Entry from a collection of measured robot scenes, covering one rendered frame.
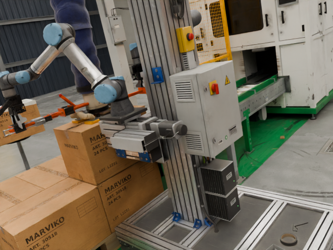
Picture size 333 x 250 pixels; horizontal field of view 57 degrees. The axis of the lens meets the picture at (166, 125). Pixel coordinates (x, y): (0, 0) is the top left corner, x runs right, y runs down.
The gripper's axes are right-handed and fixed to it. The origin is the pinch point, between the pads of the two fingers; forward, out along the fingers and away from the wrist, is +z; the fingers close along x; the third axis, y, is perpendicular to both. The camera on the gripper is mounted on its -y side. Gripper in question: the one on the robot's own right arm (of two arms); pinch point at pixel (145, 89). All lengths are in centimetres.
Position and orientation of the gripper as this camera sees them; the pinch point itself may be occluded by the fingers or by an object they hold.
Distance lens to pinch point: 237.1
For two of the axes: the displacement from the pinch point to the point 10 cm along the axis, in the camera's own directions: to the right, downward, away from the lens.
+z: 1.9, 9.4, 2.8
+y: -6.8, 3.3, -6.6
